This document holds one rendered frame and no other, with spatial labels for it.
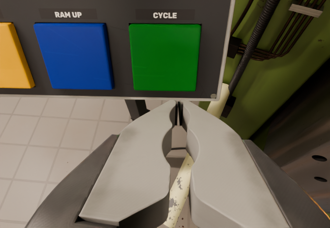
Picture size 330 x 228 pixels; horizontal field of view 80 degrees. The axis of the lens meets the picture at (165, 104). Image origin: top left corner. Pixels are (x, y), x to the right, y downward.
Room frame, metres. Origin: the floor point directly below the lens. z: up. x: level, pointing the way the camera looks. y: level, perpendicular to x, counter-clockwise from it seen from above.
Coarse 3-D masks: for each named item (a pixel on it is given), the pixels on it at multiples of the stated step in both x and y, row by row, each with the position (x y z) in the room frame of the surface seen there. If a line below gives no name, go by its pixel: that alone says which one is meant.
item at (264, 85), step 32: (256, 0) 0.39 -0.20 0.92; (288, 0) 0.36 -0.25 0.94; (320, 0) 0.34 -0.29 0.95; (320, 32) 0.32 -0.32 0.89; (256, 64) 0.36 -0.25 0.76; (288, 64) 0.32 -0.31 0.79; (320, 64) 0.30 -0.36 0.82; (256, 96) 0.33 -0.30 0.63; (288, 96) 0.30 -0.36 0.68; (256, 128) 0.30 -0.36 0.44
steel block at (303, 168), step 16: (320, 80) 0.29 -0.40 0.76; (304, 96) 0.29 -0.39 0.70; (320, 96) 0.24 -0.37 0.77; (288, 112) 0.28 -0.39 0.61; (304, 112) 0.23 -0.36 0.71; (320, 112) 0.19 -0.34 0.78; (272, 128) 0.27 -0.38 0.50; (288, 128) 0.22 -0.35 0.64; (304, 128) 0.18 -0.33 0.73; (320, 128) 0.15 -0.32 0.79; (272, 144) 0.20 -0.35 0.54; (288, 144) 0.16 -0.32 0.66; (304, 144) 0.13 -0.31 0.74; (320, 144) 0.12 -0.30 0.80; (288, 160) 0.12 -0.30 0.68; (304, 160) 0.10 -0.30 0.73; (304, 176) 0.08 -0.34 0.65; (320, 176) 0.07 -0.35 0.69; (320, 192) 0.05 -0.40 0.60
